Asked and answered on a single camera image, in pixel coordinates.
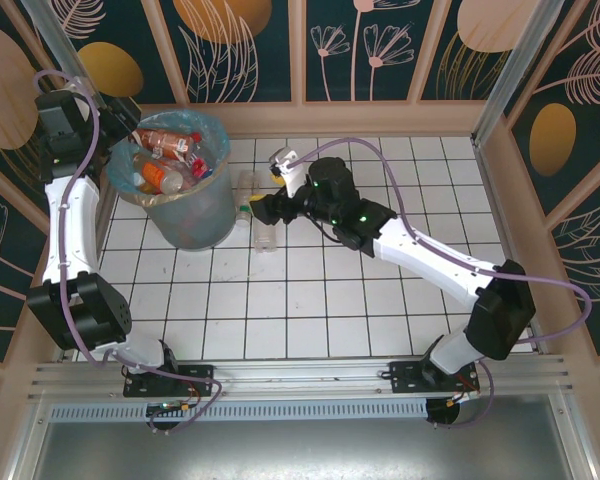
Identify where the aluminium frame post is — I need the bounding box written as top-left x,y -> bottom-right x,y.
19,0 -> 106,119
472,0 -> 566,147

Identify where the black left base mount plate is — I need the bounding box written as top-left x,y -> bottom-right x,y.
123,363 -> 216,400

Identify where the brushed metal plate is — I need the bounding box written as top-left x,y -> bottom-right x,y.
29,394 -> 596,480

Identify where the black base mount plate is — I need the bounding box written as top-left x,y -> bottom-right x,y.
123,363 -> 216,400
388,360 -> 481,397

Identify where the crushed clear green-ring bottle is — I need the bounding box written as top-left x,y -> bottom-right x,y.
234,169 -> 260,228

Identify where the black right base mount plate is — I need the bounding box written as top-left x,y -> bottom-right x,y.
388,360 -> 481,397

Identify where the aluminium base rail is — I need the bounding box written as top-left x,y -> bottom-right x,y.
27,352 -> 579,401

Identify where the translucent grey waste bin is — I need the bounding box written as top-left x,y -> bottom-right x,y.
104,110 -> 237,251

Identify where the grey slotted cable duct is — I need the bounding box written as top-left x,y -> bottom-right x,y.
48,398 -> 430,422

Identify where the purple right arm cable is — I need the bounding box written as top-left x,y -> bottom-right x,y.
285,137 -> 592,432

